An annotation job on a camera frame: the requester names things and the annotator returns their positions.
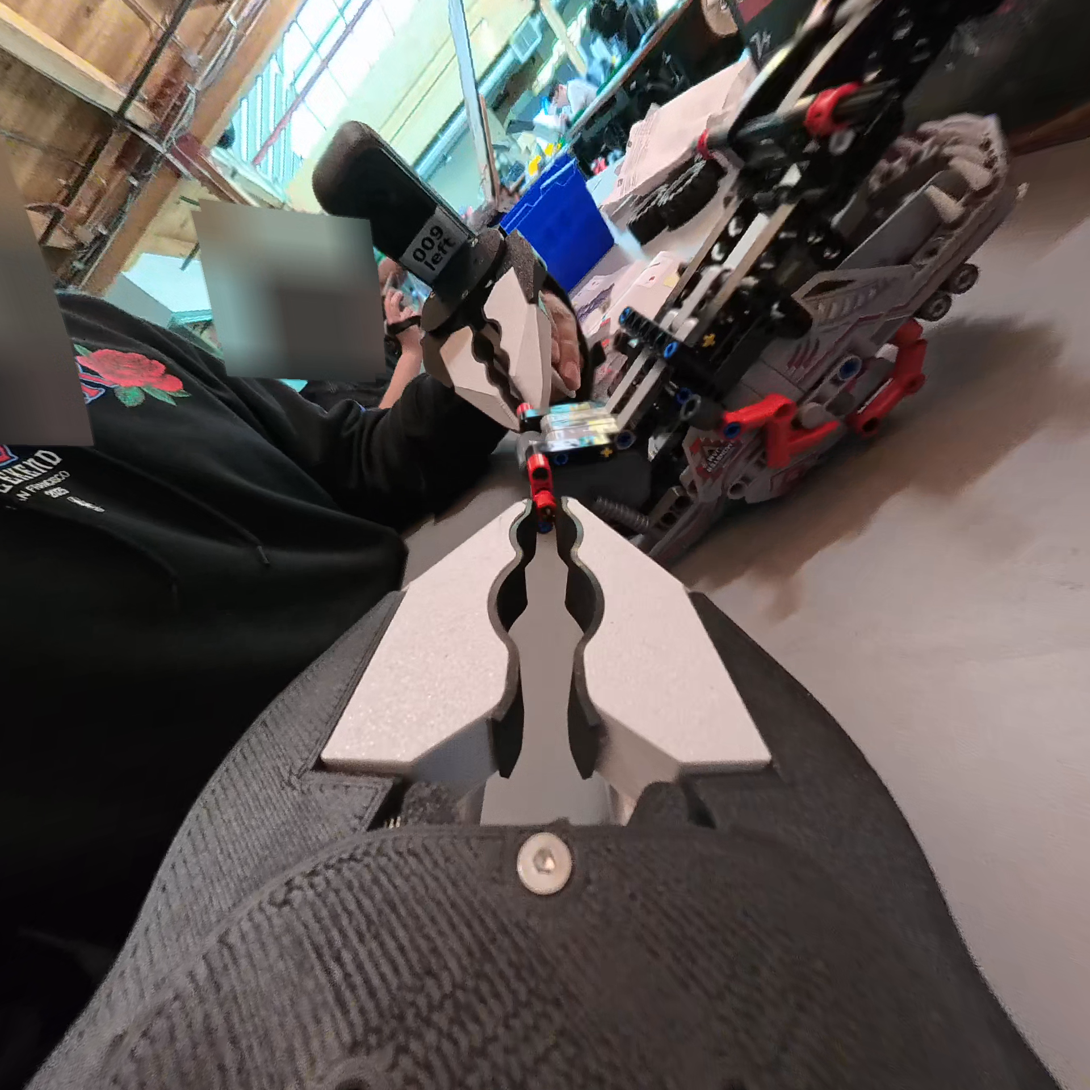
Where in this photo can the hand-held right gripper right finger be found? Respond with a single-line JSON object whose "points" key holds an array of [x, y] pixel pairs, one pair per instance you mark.
{"points": [[673, 681]]}

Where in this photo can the blue plastic bin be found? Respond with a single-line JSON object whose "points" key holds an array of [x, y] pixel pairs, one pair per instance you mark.
{"points": [[562, 213]]}

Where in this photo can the person's left hand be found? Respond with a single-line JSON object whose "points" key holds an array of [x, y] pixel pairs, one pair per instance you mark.
{"points": [[568, 358]]}

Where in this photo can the grey brick piece red pin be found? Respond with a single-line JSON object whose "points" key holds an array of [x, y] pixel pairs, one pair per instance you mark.
{"points": [[579, 434]]}

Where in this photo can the white paper sheet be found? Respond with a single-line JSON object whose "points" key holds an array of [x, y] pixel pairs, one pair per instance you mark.
{"points": [[673, 128]]}

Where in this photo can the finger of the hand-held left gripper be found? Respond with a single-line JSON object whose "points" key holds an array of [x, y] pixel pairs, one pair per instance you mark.
{"points": [[460, 362], [524, 332]]}

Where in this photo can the toy brick truck model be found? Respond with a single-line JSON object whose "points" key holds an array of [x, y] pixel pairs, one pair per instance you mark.
{"points": [[851, 281]]}

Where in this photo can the person's left forearm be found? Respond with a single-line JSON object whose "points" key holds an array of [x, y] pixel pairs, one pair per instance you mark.
{"points": [[409, 443]]}

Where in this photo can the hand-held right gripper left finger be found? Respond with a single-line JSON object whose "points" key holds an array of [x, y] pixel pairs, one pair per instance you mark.
{"points": [[417, 681]]}

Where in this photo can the white desk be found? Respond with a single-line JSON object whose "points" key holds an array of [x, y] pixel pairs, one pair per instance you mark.
{"points": [[894, 639]]}

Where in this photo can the person in black hoodie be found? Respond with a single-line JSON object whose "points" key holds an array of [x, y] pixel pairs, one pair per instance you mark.
{"points": [[170, 596]]}

